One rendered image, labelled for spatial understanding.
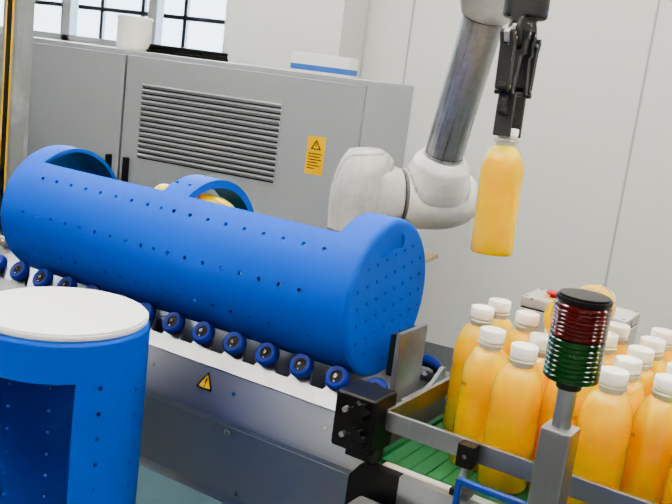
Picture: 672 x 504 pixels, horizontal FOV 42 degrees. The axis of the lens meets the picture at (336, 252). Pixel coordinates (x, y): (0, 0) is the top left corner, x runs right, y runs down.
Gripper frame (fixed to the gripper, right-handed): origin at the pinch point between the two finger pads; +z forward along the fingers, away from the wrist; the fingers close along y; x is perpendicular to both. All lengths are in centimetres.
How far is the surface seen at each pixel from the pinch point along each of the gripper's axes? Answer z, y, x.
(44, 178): 24, 23, -90
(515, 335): 35.4, 6.5, 9.5
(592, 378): 29, 46, 34
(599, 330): 23, 47, 34
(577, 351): 26, 48, 32
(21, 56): -2, -19, -154
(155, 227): 28, 24, -57
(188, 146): 23, -125, -186
